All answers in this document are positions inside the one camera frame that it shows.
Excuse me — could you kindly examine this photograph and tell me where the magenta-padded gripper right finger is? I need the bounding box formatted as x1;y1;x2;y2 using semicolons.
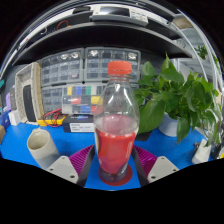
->
130;144;180;188

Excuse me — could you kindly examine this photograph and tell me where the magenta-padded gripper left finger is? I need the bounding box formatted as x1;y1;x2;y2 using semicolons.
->
45;144;97;188

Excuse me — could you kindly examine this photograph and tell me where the clear red-capped drink bottle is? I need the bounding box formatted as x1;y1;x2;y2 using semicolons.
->
92;60;141;184

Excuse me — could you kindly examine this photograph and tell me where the beige ceramic cup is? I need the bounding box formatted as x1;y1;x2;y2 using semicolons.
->
26;127;62;171

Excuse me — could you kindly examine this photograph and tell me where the plain black box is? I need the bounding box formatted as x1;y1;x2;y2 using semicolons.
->
134;130;155;142

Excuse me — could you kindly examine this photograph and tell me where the white plastic block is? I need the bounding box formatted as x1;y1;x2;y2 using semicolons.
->
191;138;212;165

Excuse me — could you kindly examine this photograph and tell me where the black box with white label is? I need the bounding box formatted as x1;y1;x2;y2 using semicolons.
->
62;113;96;134

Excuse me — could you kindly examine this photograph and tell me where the grey small-parts drawer cabinet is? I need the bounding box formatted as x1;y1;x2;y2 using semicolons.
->
84;46;142;84
39;48;85;87
41;85;68;116
129;82;141;92

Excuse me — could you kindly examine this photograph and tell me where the small white box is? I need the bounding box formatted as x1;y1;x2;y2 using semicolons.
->
8;109;22;127

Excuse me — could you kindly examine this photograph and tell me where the clear box of coloured parts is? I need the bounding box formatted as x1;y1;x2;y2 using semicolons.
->
61;84;108;115

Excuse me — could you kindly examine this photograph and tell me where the black flat device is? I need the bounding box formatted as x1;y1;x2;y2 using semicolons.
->
22;84;37;123

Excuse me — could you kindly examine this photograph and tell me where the green potted plant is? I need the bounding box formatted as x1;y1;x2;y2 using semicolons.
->
134;53;223;148

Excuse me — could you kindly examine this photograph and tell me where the blue translucent container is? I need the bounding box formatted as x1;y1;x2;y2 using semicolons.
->
0;111;11;129

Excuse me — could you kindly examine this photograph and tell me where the purple bag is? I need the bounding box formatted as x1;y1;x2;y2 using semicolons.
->
4;92;13;113

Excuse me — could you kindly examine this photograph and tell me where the white perforated tray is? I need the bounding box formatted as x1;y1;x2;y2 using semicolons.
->
14;61;45;125

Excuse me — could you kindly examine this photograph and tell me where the white shelf unit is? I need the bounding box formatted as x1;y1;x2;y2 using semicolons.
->
173;13;223;111

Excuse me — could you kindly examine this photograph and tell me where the black workbench shelf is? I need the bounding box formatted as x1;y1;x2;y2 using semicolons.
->
11;21;194;68

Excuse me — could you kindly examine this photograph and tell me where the black clamp mount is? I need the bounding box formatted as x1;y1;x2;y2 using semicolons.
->
209;139;224;159

